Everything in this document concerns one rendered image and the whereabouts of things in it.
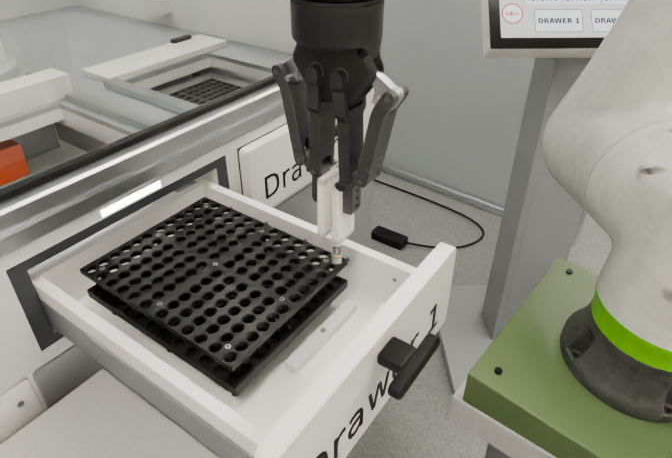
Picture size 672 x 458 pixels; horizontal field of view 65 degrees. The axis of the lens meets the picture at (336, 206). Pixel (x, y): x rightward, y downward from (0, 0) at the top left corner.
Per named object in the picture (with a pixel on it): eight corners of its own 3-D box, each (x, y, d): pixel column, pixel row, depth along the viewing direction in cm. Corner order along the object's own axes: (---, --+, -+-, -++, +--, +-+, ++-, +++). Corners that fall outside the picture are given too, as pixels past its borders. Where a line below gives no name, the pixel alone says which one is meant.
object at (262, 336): (347, 264, 57) (347, 259, 57) (232, 371, 45) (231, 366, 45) (333, 257, 58) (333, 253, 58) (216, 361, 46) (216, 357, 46)
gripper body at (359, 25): (265, -9, 41) (272, 103, 46) (356, 6, 37) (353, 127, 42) (322, -23, 46) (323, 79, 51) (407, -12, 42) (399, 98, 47)
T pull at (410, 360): (440, 345, 47) (442, 334, 46) (398, 405, 42) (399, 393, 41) (404, 328, 49) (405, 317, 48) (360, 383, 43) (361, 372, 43)
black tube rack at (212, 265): (347, 303, 60) (347, 259, 57) (239, 413, 48) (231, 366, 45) (211, 236, 71) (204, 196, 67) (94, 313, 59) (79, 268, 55)
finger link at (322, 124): (319, 68, 44) (305, 64, 44) (314, 182, 50) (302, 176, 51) (345, 56, 46) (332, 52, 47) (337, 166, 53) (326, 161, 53)
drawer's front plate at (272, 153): (361, 146, 97) (362, 89, 91) (254, 219, 78) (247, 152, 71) (353, 144, 98) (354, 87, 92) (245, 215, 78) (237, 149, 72)
